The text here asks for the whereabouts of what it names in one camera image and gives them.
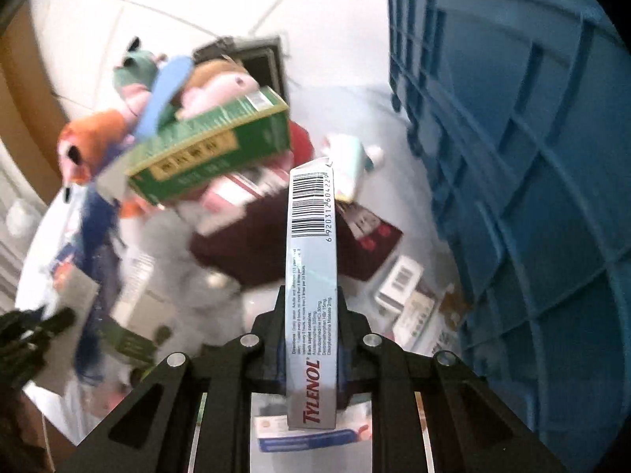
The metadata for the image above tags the white teal tube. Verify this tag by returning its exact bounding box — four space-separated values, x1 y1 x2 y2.
323 135 385 203

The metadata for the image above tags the green cardboard box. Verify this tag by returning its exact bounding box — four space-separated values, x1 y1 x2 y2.
125 86 291 208

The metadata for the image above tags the orange pink plush toy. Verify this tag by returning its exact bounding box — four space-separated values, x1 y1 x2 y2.
56 111 136 185

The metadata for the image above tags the brown bear plush toy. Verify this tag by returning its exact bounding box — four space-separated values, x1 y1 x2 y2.
190 58 247 89

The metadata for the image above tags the white blue medicine box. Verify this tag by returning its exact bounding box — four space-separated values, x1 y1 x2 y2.
254 391 425 454

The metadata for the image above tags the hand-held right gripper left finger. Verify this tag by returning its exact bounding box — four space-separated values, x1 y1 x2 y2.
58 286 289 473

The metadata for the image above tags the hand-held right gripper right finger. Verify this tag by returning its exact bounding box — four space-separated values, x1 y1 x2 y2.
335 286 568 473

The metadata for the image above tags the pink white box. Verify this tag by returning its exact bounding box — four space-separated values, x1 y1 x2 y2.
200 168 289 235

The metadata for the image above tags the wooden door frame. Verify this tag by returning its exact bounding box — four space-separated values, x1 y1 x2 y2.
0 10 67 193

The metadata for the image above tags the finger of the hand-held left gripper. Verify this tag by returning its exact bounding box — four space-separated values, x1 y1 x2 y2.
37 308 77 345

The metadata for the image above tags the white pleated curtain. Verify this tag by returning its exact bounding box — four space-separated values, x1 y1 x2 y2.
0 158 50 301

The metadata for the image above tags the black box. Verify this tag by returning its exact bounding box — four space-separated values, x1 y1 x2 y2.
194 34 287 104

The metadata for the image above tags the pink pig plush teal outfit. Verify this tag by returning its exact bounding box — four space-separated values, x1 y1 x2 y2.
112 37 168 109

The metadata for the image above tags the white barcode box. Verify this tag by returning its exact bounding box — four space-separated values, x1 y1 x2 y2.
375 255 425 311

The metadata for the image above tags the grey plush toy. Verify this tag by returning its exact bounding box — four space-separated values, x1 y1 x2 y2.
148 236 242 346

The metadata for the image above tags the blue plastic crate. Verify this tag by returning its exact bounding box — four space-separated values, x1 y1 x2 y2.
387 0 631 473

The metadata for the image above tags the Tylenol box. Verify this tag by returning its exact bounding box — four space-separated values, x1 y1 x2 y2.
285 158 341 429

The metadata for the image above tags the dark red box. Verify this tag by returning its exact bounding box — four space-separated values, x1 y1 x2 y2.
190 197 402 287

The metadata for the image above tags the dark green box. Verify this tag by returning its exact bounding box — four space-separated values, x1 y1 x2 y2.
106 322 153 366

